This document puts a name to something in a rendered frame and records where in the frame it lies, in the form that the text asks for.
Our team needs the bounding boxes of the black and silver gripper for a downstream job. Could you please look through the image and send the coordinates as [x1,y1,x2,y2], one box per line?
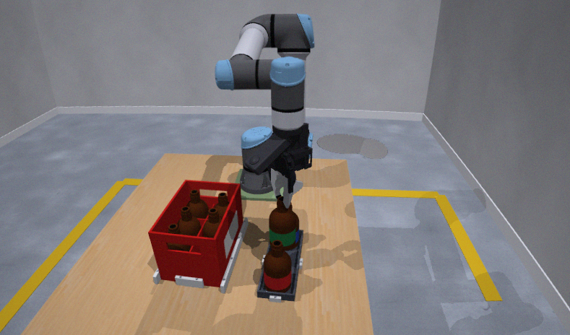
[268,123,313,209]

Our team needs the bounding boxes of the red plastic crate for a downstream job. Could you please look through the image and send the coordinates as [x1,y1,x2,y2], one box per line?
[148,180,243,287]

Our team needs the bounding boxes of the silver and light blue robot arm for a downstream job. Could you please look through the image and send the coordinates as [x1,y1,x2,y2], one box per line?
[215,14,314,194]

